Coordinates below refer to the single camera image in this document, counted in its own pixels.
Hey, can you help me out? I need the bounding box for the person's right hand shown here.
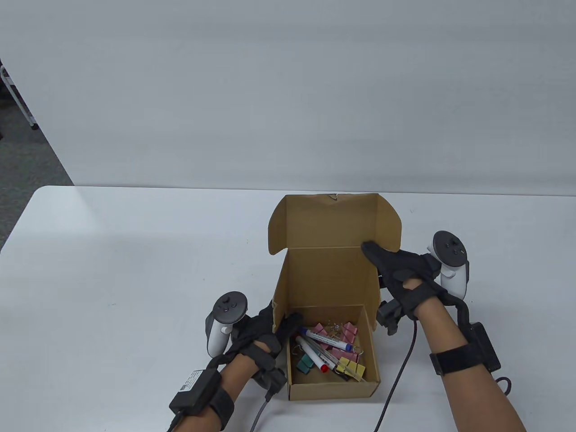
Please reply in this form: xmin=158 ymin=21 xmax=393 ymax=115
xmin=361 ymin=241 xmax=449 ymax=321

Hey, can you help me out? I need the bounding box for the person's left hand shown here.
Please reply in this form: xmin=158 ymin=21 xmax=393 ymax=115
xmin=227 ymin=299 xmax=303 ymax=372

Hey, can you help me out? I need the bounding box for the white marker red cap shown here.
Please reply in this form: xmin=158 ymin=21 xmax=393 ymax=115
xmin=295 ymin=335 xmax=330 ymax=373

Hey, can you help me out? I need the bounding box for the white marker blue cap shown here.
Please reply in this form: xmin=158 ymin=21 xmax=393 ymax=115
xmin=301 ymin=327 xmax=354 ymax=353

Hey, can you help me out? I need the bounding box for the brown cardboard mailer box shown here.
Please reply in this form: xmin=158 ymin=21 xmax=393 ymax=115
xmin=268 ymin=193 xmax=402 ymax=401

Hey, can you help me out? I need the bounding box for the pile of coloured binder clips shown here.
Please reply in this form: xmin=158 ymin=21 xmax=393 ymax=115
xmin=295 ymin=319 xmax=367 ymax=382

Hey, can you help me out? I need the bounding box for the person's right forearm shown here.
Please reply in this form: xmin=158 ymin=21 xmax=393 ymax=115
xmin=414 ymin=297 xmax=527 ymax=432

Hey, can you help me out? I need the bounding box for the person's left forearm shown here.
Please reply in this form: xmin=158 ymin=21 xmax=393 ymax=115
xmin=178 ymin=352 xmax=261 ymax=432

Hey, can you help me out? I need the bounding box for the white grey handheld controller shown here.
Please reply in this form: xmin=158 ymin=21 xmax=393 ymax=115
xmin=206 ymin=292 xmax=249 ymax=359
xmin=427 ymin=231 xmax=471 ymax=300

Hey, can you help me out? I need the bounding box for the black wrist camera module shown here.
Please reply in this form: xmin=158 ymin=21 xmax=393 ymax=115
xmin=251 ymin=367 xmax=288 ymax=402
xmin=376 ymin=301 xmax=405 ymax=336

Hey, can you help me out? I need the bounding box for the black thick curved hose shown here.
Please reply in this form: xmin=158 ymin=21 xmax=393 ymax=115
xmin=443 ymin=292 xmax=474 ymax=331
xmin=206 ymin=352 xmax=237 ymax=372

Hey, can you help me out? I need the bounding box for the grey cable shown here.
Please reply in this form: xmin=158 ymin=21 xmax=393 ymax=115
xmin=250 ymin=389 xmax=275 ymax=432

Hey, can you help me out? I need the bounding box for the black wrist sensor box strap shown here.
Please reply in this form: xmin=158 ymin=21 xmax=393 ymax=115
xmin=429 ymin=324 xmax=501 ymax=377
xmin=169 ymin=368 xmax=235 ymax=428

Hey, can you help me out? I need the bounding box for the white metal rack frame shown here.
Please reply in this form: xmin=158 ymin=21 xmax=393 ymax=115
xmin=0 ymin=63 xmax=40 ymax=131

